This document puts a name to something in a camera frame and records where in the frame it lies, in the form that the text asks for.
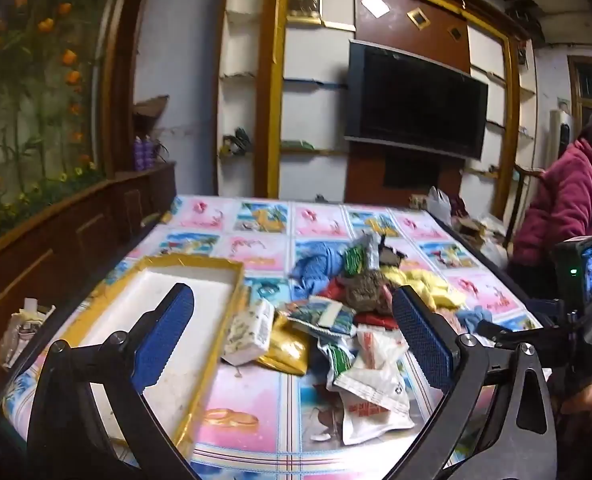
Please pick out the green shelf item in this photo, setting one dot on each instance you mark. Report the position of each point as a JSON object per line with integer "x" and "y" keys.
{"x": 296, "y": 145}

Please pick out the flower wall mural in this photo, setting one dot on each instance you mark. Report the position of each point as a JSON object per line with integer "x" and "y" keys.
{"x": 26, "y": 85}

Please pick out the yellow towel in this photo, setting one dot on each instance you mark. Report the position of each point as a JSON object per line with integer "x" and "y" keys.
{"x": 430, "y": 285}

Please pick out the gold foil packet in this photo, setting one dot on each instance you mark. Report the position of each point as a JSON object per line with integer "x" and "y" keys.
{"x": 288, "y": 350}

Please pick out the small blue cloth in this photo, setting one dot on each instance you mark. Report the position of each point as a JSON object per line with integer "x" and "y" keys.
{"x": 475, "y": 317}

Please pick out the blue towel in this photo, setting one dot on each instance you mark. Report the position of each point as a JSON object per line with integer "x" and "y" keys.
{"x": 321, "y": 265}

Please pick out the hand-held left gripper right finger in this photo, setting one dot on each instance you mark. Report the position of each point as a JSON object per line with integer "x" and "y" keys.
{"x": 420, "y": 335}

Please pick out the dark shelf ornament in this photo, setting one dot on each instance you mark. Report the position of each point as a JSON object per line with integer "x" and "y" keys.
{"x": 237, "y": 142}

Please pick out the printed pink tablecloth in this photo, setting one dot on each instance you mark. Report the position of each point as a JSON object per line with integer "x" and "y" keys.
{"x": 276, "y": 400}

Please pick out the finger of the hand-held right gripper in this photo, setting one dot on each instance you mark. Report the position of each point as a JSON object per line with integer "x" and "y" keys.
{"x": 505, "y": 330}

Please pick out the floral white tissue pack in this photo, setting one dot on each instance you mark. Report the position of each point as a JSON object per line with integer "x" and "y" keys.
{"x": 248, "y": 332}

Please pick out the green snack packet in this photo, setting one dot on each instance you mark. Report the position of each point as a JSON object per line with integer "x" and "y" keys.
{"x": 358, "y": 257}

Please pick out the box of papers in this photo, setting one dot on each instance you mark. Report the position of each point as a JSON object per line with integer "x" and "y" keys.
{"x": 21, "y": 330}

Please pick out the black flat television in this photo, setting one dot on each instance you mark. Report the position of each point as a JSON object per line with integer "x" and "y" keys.
{"x": 415, "y": 100}

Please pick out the white tray with gold rim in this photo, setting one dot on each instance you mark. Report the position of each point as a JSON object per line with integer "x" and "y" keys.
{"x": 186, "y": 290}

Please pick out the tropical print wipes pack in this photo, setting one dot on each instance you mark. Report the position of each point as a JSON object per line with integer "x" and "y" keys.
{"x": 326, "y": 317}

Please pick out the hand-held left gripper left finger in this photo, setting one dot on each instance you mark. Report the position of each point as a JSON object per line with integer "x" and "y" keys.
{"x": 163, "y": 330}

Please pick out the white standing air conditioner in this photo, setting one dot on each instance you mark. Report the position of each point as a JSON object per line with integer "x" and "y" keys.
{"x": 559, "y": 137}

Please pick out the wooden chair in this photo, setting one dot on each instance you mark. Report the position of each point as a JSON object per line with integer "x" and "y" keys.
{"x": 525, "y": 172}

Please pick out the brown knitted scrubber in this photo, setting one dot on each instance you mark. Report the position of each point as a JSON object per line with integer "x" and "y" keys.
{"x": 368, "y": 292}

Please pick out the white and red plastic bag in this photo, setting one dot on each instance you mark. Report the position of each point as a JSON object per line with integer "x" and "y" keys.
{"x": 375, "y": 390}

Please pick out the brown wooden cabinet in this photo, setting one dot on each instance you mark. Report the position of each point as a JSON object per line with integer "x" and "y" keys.
{"x": 51, "y": 240}

